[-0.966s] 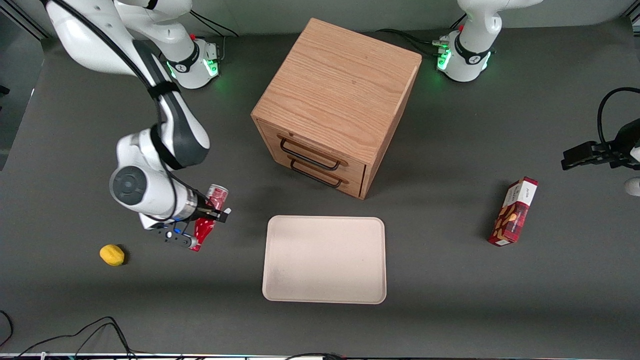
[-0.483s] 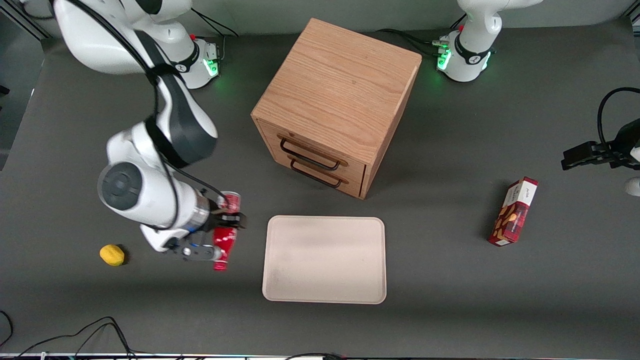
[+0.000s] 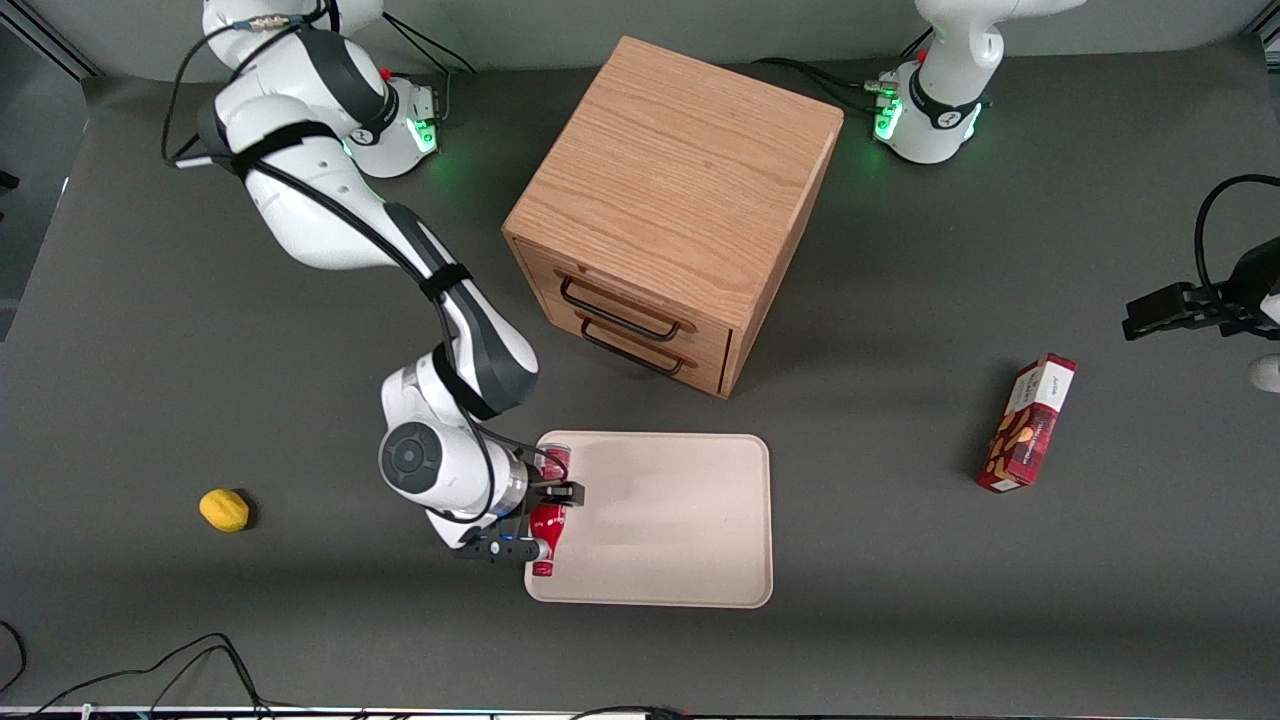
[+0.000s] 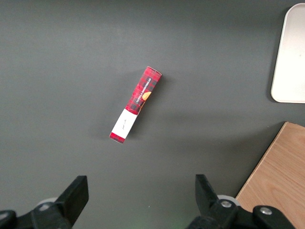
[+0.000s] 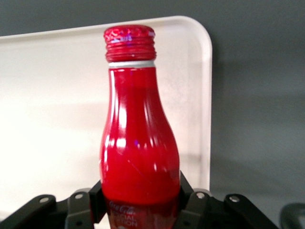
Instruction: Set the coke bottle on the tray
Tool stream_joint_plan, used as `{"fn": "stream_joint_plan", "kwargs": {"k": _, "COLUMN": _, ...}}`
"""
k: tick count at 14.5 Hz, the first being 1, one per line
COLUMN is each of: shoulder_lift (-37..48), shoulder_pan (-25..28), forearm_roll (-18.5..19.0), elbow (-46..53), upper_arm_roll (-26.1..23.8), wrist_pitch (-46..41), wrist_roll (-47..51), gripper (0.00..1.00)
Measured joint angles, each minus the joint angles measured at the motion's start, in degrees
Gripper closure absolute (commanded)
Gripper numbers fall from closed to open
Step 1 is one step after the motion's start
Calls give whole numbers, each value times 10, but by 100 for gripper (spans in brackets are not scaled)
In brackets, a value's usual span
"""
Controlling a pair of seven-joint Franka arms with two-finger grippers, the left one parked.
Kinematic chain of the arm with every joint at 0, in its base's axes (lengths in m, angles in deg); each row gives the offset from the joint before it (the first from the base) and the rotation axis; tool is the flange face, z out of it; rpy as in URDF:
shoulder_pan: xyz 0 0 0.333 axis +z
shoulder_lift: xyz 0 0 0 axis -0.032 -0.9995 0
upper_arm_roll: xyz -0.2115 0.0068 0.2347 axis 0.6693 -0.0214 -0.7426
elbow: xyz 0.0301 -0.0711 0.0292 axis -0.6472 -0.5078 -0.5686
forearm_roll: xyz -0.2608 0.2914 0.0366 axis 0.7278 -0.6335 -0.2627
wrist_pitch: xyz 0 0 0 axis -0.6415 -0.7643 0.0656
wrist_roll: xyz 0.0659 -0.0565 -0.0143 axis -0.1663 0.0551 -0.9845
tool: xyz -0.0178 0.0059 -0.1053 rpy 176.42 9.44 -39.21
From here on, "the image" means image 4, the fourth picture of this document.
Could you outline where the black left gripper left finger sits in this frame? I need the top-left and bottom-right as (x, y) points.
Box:
(0, 175), (90, 229)

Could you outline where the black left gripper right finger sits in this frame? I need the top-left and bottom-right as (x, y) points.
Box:
(187, 174), (296, 229)

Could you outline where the beige rectangular tray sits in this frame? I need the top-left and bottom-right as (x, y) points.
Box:
(270, 2), (305, 104)

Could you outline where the wooden drawer cabinet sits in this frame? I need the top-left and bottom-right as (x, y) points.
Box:
(235, 121), (305, 229)

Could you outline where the red plaid cookie box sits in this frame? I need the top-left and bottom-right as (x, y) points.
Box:
(109, 66), (163, 146)

